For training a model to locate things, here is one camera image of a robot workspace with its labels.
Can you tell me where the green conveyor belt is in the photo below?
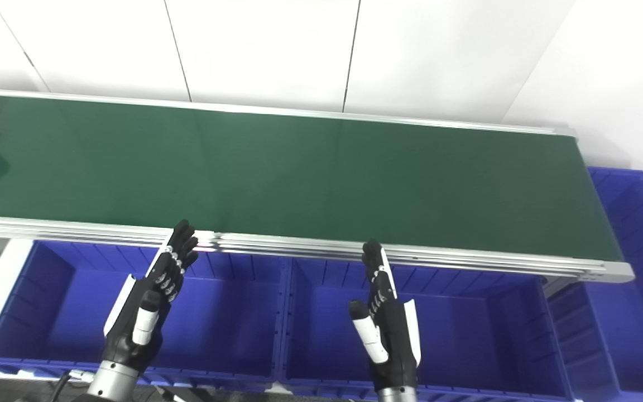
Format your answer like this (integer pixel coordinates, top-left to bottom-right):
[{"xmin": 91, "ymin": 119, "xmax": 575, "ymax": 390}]
[
  {"xmin": 0, "ymin": 87, "xmax": 635, "ymax": 283},
  {"xmin": 0, "ymin": 92, "xmax": 623, "ymax": 261}
]

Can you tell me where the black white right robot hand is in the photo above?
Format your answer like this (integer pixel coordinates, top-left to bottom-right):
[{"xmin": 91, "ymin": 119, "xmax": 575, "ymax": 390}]
[{"xmin": 348, "ymin": 240, "xmax": 422, "ymax": 391}]

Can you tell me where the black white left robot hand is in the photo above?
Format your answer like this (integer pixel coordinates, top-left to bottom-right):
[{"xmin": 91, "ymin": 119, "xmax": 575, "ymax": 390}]
[{"xmin": 102, "ymin": 219, "xmax": 200, "ymax": 376}]

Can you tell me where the blue plastic bin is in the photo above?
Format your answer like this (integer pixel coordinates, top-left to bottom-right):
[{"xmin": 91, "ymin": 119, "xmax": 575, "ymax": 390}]
[
  {"xmin": 280, "ymin": 258, "xmax": 576, "ymax": 402},
  {"xmin": 0, "ymin": 240, "xmax": 289, "ymax": 390},
  {"xmin": 548, "ymin": 166, "xmax": 643, "ymax": 402}
]

